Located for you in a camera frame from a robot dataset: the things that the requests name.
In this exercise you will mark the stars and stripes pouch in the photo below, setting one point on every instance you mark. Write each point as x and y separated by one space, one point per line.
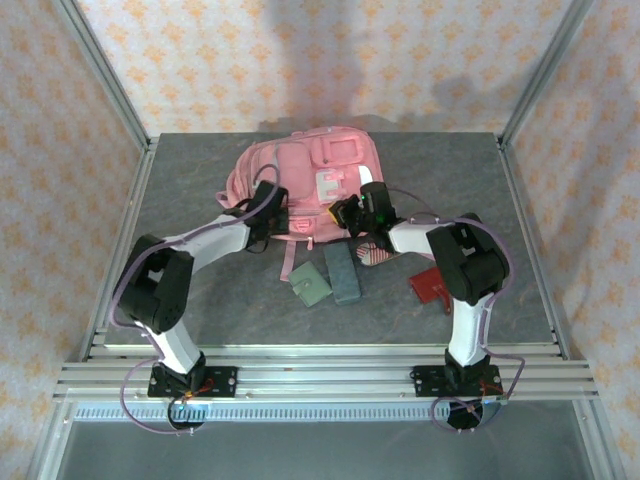
375 255

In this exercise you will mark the pink student backpack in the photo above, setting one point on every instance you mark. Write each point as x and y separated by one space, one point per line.
295 170

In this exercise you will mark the blue-grey pencil case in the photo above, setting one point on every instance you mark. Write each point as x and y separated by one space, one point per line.
342 275

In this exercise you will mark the green wallet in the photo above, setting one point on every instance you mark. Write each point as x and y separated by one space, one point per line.
310 285

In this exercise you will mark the red wallet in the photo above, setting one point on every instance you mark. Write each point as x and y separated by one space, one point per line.
427 287

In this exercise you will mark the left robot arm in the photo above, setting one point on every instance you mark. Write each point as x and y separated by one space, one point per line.
220 245

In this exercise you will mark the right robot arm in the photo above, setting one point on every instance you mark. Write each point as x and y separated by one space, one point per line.
410 235

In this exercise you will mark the grey lower shelf panel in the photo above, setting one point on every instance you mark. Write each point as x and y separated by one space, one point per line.
320 450

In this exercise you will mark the aluminium table edge rail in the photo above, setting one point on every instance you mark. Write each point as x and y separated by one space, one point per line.
325 351

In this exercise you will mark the aluminium side rail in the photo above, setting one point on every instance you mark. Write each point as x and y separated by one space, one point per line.
131 210
525 210

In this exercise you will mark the wide aluminium mounting rail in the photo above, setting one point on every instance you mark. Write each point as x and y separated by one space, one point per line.
325 380

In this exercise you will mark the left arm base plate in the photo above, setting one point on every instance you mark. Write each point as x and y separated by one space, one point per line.
225 380

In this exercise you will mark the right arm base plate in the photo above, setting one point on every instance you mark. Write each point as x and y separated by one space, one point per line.
425 380

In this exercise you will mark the aluminium corner frame post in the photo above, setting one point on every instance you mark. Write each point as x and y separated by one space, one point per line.
105 75
542 75

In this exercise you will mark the aluminium frame leg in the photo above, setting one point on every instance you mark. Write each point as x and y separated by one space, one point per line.
597 440
50 440

